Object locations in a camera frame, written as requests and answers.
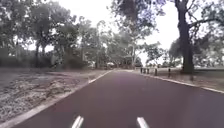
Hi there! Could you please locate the dark red asphalt path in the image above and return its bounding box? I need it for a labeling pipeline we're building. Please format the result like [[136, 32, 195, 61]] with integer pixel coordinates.
[[11, 69, 224, 128]]

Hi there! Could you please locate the row of dark bollards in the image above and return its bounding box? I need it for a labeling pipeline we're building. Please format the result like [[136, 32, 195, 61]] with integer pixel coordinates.
[[139, 66, 172, 78]]

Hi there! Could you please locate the wood of trees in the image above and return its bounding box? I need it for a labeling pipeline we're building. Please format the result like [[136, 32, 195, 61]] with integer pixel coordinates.
[[0, 0, 224, 70]]

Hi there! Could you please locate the robot's own part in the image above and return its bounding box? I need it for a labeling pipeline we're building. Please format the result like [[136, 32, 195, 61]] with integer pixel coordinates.
[[136, 116, 151, 128], [70, 115, 85, 128]]

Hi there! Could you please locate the pale concrete kerb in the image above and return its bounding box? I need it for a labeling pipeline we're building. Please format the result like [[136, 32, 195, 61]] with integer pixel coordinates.
[[0, 69, 115, 128], [128, 69, 224, 95]]

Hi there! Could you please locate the large dark tree trunk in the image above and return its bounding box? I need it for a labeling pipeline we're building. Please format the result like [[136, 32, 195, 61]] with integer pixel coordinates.
[[173, 0, 224, 75]]

